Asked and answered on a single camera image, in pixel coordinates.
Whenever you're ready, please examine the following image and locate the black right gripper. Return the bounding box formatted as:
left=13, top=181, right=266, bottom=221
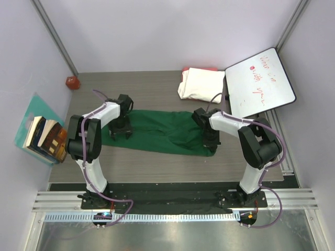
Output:
left=204, top=129, right=221, bottom=152

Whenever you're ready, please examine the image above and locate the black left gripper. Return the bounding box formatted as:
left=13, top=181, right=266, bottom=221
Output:
left=108, top=116, right=132, bottom=140

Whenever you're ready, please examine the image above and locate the green t shirt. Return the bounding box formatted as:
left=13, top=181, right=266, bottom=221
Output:
left=102, top=110, right=216, bottom=157

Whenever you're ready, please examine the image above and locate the white dry-erase board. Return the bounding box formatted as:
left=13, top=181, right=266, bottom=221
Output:
left=225, top=48, right=296, bottom=118

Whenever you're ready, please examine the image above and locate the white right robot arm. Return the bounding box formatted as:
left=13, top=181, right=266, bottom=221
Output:
left=192, top=108, right=284, bottom=207

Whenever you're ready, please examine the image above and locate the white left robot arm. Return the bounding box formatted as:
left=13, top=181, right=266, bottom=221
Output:
left=66, top=94, right=133, bottom=209

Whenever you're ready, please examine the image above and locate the stack of books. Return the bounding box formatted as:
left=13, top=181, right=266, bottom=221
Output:
left=23, top=116, right=68, bottom=165

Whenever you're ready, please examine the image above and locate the folded white t shirt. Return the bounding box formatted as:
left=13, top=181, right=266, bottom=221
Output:
left=177, top=67, right=226, bottom=102

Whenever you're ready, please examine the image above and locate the red cube block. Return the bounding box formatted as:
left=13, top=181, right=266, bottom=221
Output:
left=65, top=76, right=80, bottom=90

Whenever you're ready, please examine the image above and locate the teal plastic folder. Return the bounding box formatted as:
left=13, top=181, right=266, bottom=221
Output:
left=15, top=93, right=64, bottom=166

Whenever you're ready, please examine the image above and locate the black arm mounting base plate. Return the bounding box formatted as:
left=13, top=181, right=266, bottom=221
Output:
left=49, top=182, right=267, bottom=214

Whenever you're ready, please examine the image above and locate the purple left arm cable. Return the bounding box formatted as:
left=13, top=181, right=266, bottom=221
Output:
left=81, top=89, right=134, bottom=227

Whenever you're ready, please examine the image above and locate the white slotted cable duct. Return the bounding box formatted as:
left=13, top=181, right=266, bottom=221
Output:
left=44, top=211, right=240, bottom=223

